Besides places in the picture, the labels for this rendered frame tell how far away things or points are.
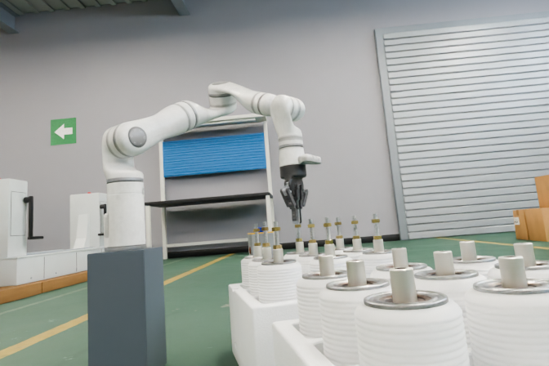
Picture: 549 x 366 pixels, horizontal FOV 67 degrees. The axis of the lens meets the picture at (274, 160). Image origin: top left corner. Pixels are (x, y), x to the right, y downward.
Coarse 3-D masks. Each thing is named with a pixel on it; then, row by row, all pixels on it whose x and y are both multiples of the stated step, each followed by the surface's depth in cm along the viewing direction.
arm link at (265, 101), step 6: (264, 96) 125; (270, 96) 125; (258, 102) 125; (264, 102) 124; (270, 102) 124; (294, 102) 119; (300, 102) 121; (258, 108) 126; (264, 108) 124; (294, 108) 118; (300, 108) 120; (264, 114) 126; (270, 114) 126; (294, 114) 119; (300, 114) 121; (294, 120) 122
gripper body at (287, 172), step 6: (282, 168) 117; (288, 168) 115; (294, 168) 115; (300, 168) 115; (282, 174) 116; (288, 174) 115; (294, 174) 115; (300, 174) 115; (288, 180) 115; (294, 180) 116; (300, 180) 119; (294, 186) 116; (294, 192) 115
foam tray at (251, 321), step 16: (240, 288) 106; (240, 304) 94; (256, 304) 83; (272, 304) 82; (288, 304) 81; (240, 320) 95; (256, 320) 79; (272, 320) 80; (240, 336) 96; (256, 336) 79; (272, 336) 79; (240, 352) 98; (256, 352) 78; (272, 352) 79
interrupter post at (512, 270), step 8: (504, 256) 42; (512, 256) 42; (520, 256) 41; (504, 264) 41; (512, 264) 41; (520, 264) 41; (504, 272) 41; (512, 272) 40; (520, 272) 40; (504, 280) 41; (512, 280) 40; (520, 280) 40
